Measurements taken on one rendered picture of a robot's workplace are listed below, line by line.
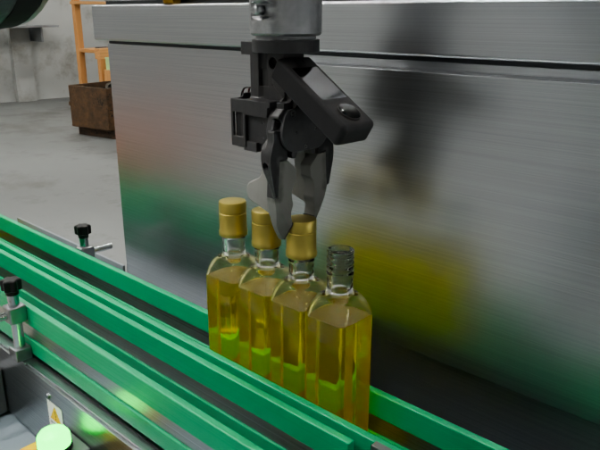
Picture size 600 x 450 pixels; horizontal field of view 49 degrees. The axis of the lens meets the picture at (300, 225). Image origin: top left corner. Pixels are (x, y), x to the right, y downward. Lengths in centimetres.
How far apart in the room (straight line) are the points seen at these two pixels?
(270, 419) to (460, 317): 25
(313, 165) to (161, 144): 50
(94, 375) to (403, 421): 42
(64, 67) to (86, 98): 416
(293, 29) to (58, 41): 1149
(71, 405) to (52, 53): 1124
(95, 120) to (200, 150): 689
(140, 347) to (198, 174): 31
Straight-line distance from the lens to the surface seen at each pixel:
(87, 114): 807
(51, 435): 97
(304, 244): 73
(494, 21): 72
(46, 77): 1207
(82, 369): 97
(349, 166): 83
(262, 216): 76
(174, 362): 90
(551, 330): 74
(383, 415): 80
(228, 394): 83
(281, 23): 68
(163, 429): 83
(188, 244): 117
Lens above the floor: 138
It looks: 18 degrees down
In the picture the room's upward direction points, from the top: straight up
